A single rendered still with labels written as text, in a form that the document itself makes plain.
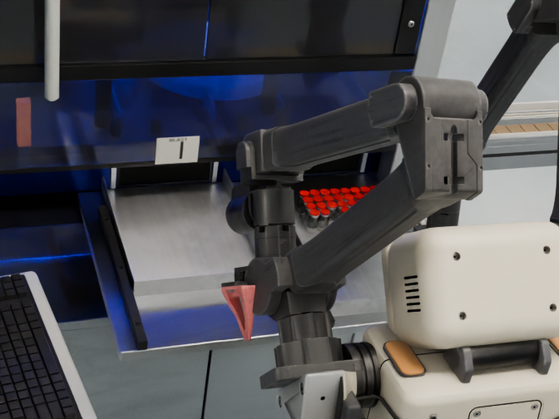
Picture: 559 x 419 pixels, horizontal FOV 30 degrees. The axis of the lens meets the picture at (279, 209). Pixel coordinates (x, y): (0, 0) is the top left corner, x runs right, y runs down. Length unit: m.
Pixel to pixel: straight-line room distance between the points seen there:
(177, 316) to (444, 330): 0.71
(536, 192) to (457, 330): 2.89
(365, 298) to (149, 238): 0.44
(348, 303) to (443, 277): 0.65
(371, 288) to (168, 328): 0.41
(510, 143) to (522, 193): 1.62
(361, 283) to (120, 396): 0.71
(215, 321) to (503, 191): 2.38
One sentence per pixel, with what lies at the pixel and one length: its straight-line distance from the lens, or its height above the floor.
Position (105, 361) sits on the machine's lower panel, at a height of 0.47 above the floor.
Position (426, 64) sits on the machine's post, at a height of 1.19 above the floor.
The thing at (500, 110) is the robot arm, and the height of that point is 1.32.
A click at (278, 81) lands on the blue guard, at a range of 2.03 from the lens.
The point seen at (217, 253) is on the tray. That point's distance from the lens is 2.02.
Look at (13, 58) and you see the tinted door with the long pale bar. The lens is 1.91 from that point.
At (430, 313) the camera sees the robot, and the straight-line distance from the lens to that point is 1.28.
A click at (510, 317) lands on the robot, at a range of 1.31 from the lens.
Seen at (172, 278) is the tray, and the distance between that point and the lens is 1.89.
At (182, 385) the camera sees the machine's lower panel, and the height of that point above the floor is 0.37.
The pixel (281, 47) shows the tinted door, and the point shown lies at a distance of 2.01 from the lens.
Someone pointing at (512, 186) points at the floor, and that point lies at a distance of 4.14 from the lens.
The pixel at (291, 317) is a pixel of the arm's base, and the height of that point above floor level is 1.24.
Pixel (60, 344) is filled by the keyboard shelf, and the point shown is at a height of 0.80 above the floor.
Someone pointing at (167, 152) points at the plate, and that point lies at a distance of 2.05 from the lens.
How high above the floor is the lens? 2.11
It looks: 35 degrees down
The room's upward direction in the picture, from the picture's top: 9 degrees clockwise
